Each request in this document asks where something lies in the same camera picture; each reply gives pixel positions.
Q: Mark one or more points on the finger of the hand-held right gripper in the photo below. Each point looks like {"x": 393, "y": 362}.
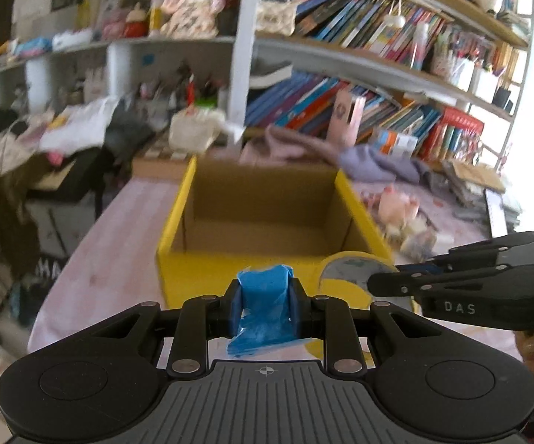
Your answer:
{"x": 396, "y": 284}
{"x": 475, "y": 252}

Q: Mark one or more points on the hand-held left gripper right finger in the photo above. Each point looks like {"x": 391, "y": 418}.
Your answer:
{"x": 295, "y": 307}

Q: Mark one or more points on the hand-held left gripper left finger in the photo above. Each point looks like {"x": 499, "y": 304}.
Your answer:
{"x": 235, "y": 307}

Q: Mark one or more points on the blue plastic bag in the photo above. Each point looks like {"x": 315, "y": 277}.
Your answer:
{"x": 267, "y": 296}

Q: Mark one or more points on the yellow tape roll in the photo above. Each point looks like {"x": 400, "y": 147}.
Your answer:
{"x": 345, "y": 273}

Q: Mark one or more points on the pink plush toy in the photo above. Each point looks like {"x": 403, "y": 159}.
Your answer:
{"x": 396, "y": 206}

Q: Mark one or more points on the yellow cardboard box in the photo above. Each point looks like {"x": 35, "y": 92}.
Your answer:
{"x": 257, "y": 203}

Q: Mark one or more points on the pale crumpled item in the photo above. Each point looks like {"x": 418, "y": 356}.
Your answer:
{"x": 417, "y": 240}

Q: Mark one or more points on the pile of papers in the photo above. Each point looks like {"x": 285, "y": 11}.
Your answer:
{"x": 473, "y": 180}

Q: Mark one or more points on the red boxed book set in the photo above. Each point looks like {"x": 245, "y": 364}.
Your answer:
{"x": 454, "y": 134}

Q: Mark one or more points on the purple cloth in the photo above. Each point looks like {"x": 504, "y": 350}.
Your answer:
{"x": 373, "y": 164}

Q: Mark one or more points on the pink checked tablecloth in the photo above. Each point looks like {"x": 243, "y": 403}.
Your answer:
{"x": 119, "y": 249}

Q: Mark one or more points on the pink cloth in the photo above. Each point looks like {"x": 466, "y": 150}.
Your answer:
{"x": 285, "y": 145}

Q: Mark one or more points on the wooden chess board box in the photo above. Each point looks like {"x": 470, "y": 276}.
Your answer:
{"x": 158, "y": 164}

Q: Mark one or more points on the pink cardboard holder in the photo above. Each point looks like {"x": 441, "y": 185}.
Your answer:
{"x": 346, "y": 118}

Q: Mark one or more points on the white plastic bag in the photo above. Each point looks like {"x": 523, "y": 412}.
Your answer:
{"x": 197, "y": 129}

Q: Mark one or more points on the row of pencil cups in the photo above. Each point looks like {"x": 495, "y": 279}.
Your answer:
{"x": 470, "y": 69}

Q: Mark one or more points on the stack of paperback books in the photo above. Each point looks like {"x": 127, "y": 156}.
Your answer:
{"x": 304, "y": 106}

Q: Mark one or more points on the dark grey cloth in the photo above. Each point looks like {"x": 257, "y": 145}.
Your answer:
{"x": 128, "y": 132}

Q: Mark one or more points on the black bag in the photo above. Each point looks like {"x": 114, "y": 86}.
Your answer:
{"x": 75, "y": 175}

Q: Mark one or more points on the green plastic item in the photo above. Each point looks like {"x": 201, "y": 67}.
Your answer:
{"x": 206, "y": 101}

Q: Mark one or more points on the white t-shirt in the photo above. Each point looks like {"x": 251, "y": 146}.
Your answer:
{"x": 79, "y": 125}

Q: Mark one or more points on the row of thin picture books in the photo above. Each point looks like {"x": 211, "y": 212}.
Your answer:
{"x": 364, "y": 23}

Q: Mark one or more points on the white bookshelf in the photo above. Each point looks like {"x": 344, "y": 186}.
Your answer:
{"x": 246, "y": 46}

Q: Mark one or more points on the white desk shelf unit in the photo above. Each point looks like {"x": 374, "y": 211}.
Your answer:
{"x": 123, "y": 62}

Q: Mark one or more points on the cream quilted handbag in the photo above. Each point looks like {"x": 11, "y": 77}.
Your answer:
{"x": 274, "y": 14}

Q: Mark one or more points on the floral plush rabbit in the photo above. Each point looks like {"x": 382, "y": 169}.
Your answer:
{"x": 190, "y": 7}

